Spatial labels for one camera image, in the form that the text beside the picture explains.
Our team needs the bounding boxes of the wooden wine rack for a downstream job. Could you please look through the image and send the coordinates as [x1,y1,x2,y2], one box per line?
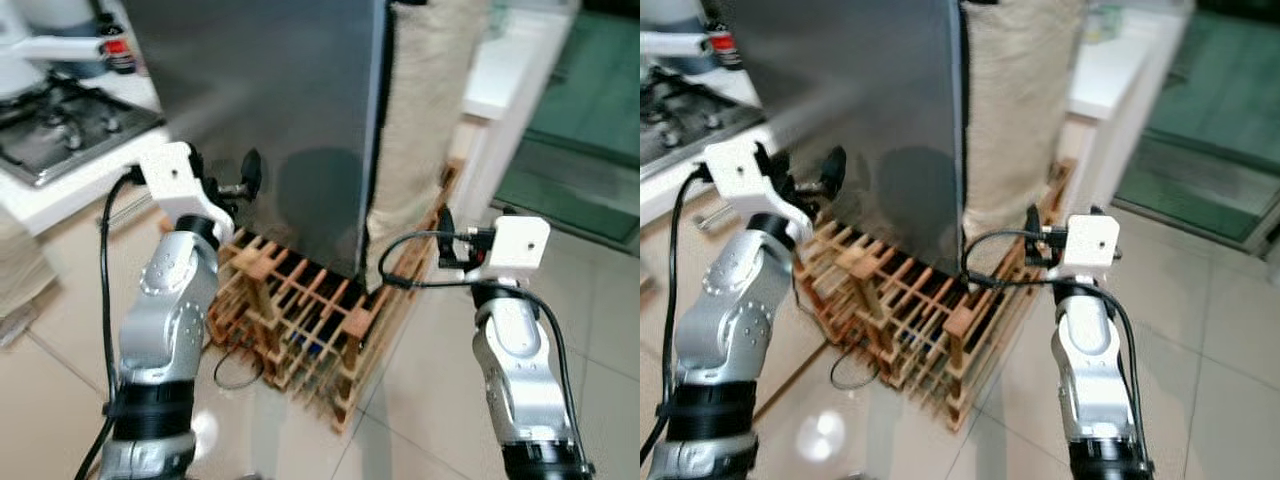
[795,155,1086,431]
[160,160,466,436]

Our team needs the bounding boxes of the glass sliding door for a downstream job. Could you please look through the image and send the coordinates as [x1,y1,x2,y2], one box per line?
[1115,0,1280,256]
[495,0,641,251]

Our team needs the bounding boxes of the steel mini fridge door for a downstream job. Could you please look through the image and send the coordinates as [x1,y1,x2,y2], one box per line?
[720,0,966,276]
[120,0,396,281]

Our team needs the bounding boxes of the steel gas stove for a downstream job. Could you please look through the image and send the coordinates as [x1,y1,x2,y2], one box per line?
[640,65,766,181]
[0,75,166,189]

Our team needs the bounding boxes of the white kitchen counter cabinet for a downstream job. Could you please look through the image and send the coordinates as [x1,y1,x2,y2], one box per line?
[0,70,191,236]
[640,60,791,226]

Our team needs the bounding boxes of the white side counter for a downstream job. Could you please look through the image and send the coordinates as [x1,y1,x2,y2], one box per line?
[460,0,581,226]
[1060,0,1196,231]

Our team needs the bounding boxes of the white cooking pot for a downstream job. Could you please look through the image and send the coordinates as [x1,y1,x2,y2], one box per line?
[0,0,106,101]
[640,0,716,61]

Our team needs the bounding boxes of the steel cabinet handle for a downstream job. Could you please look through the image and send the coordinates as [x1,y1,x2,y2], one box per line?
[695,200,746,233]
[100,185,166,236]

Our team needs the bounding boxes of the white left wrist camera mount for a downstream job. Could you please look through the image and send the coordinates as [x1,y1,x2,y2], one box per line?
[138,142,236,246]
[703,138,813,246]

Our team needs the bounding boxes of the beige hanging towel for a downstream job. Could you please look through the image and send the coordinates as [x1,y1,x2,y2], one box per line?
[365,0,491,291]
[960,0,1086,246]

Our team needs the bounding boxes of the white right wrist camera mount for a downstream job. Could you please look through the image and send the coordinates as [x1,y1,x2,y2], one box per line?
[465,215,551,286]
[1048,213,1119,281]

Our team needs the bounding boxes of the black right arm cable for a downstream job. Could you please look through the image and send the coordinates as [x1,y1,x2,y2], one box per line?
[962,228,1151,466]
[378,230,591,471]

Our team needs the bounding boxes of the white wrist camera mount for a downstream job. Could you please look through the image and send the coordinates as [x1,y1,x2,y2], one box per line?
[465,215,551,286]
[138,142,236,246]
[1048,213,1119,281]
[703,138,813,246]

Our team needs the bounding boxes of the black floor power cord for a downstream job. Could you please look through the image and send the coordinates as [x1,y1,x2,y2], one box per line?
[212,340,266,391]
[828,345,881,391]

